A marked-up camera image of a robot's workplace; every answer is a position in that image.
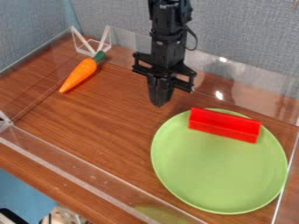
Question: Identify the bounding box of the green round plate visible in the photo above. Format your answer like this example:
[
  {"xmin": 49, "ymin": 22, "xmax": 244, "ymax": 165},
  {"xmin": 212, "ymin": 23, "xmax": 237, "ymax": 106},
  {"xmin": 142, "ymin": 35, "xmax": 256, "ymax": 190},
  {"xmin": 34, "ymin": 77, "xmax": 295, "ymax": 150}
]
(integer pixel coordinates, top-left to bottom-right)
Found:
[{"xmin": 150, "ymin": 111, "xmax": 286, "ymax": 214}]

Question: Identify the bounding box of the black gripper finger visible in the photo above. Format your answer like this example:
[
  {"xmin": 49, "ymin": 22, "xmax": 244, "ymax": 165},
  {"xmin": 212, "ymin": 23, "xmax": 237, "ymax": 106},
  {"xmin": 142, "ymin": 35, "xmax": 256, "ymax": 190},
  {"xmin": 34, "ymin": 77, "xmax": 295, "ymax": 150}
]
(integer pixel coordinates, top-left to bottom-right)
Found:
[{"xmin": 146, "ymin": 74, "xmax": 173, "ymax": 108}]

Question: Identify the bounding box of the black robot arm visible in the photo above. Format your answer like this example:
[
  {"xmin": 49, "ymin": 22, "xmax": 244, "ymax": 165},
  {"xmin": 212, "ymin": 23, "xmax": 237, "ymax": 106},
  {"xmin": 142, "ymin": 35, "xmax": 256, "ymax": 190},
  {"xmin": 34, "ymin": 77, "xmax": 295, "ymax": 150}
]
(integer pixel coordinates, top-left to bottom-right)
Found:
[{"xmin": 132, "ymin": 0, "xmax": 197, "ymax": 107}]

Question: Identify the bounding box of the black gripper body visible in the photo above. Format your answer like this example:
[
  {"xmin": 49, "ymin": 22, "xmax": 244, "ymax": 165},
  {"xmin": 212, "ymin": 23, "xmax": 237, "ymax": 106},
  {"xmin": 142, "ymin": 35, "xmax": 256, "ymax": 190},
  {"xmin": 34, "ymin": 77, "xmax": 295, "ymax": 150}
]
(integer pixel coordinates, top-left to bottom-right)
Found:
[{"xmin": 132, "ymin": 37, "xmax": 196, "ymax": 92}]

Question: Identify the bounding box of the orange toy carrot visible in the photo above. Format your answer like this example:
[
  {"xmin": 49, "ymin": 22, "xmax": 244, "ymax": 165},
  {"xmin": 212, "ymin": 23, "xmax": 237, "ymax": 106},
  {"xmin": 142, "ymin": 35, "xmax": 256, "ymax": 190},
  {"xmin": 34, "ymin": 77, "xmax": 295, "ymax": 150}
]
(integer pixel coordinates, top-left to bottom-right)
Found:
[{"xmin": 60, "ymin": 51, "xmax": 106, "ymax": 93}]

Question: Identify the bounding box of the clear acrylic barrier wall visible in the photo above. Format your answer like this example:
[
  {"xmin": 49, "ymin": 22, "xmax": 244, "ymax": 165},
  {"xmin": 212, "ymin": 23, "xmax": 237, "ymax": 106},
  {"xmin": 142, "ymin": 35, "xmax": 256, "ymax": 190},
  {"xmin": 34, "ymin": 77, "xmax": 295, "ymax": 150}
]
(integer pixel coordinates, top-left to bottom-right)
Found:
[{"xmin": 0, "ymin": 27, "xmax": 299, "ymax": 224}]

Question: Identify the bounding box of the red rectangular block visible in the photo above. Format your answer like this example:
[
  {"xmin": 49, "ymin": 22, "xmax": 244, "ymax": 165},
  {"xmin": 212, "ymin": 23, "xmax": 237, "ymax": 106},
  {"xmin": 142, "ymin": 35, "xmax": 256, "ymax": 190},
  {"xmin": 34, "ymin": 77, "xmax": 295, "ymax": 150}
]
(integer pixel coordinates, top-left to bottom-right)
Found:
[{"xmin": 188, "ymin": 108, "xmax": 261, "ymax": 144}]

